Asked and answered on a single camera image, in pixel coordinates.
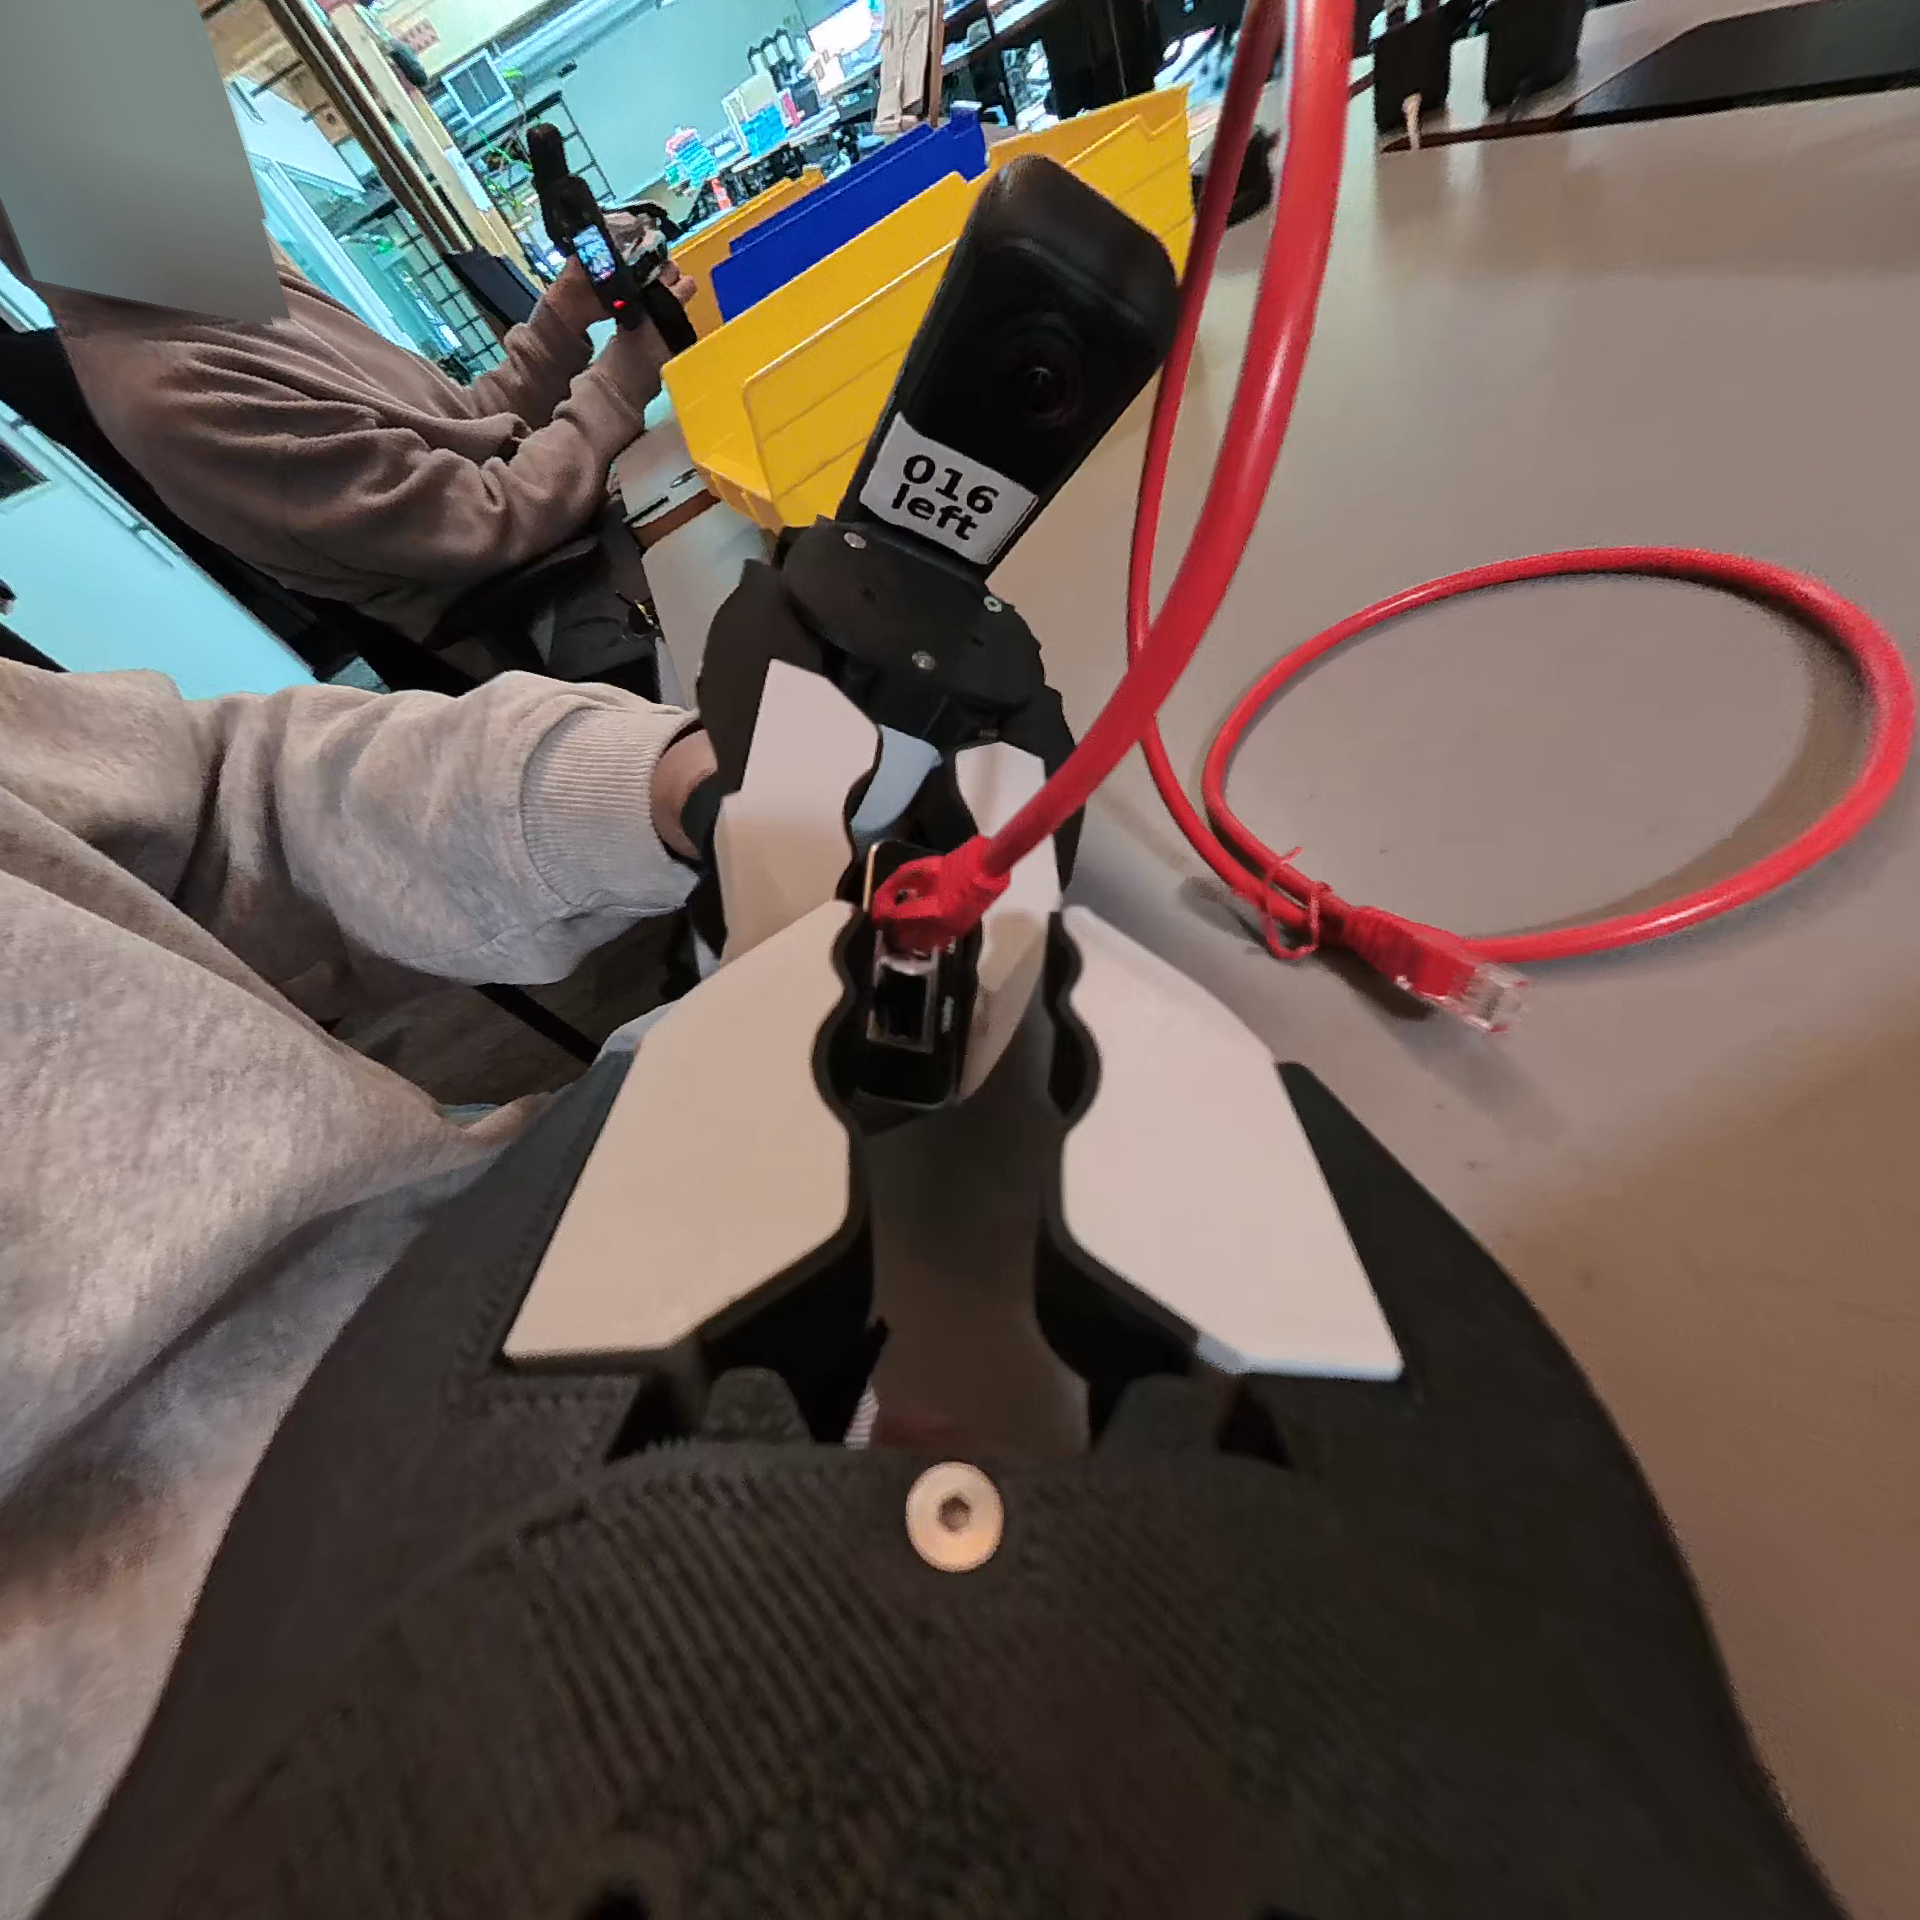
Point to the black power adapter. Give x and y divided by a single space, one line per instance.
1539 45
1418 52

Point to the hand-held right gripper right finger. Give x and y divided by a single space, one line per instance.
1201 1185

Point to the black office chair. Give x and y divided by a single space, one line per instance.
345 638

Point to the person's left forearm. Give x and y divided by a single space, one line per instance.
374 810

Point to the blue storage bin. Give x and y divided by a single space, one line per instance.
840 225

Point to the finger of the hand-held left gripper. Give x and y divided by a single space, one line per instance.
1005 773
780 810

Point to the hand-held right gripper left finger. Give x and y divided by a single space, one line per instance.
705 1185

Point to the person's grey zip sweatshirt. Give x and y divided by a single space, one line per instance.
151 1274

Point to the black ethernet adapter box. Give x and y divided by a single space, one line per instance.
901 1051

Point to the yellow storage bin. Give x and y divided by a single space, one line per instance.
721 249
811 404

